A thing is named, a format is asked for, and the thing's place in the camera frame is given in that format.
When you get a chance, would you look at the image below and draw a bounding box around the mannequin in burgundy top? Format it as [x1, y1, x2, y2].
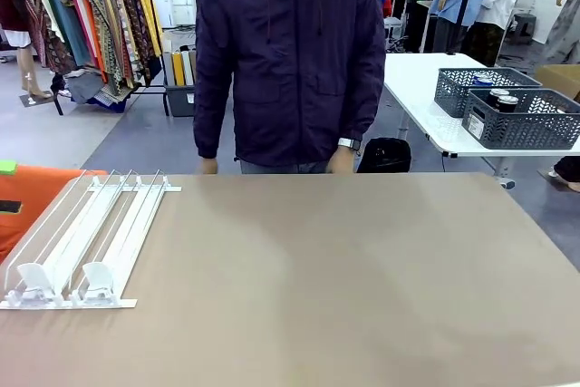
[0, 0, 54, 103]

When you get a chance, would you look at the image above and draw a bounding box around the white can dispenser rack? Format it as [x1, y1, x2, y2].
[0, 169, 183, 311]

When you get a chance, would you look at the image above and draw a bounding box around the grey plastic basket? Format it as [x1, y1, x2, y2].
[433, 66, 543, 119]
[461, 86, 580, 150]

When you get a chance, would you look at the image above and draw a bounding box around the grey step stool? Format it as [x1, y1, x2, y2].
[511, 13, 538, 46]

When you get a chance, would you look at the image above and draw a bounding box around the cardboard box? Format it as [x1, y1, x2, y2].
[536, 63, 580, 102]

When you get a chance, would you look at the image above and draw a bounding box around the person in dark jacket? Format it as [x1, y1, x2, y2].
[192, 0, 387, 175]

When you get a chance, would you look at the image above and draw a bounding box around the grey bin with folders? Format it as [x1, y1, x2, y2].
[161, 44, 198, 118]

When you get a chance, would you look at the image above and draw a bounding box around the clothes rack with garments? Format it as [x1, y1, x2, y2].
[20, 0, 164, 105]

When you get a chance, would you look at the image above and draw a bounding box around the mannequin in grey dress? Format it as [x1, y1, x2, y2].
[541, 0, 580, 64]

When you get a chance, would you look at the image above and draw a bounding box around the black backpack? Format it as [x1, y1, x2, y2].
[356, 137, 412, 174]

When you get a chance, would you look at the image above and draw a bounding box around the white side table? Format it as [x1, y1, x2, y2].
[383, 52, 580, 157]

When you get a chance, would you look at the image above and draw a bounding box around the black drink can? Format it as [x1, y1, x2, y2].
[497, 95, 520, 115]
[487, 88, 511, 110]

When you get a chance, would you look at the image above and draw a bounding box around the white floor appliance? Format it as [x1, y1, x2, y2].
[151, 0, 176, 29]

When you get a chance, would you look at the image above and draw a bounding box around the person's left hand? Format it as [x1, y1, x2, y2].
[326, 146, 357, 175]

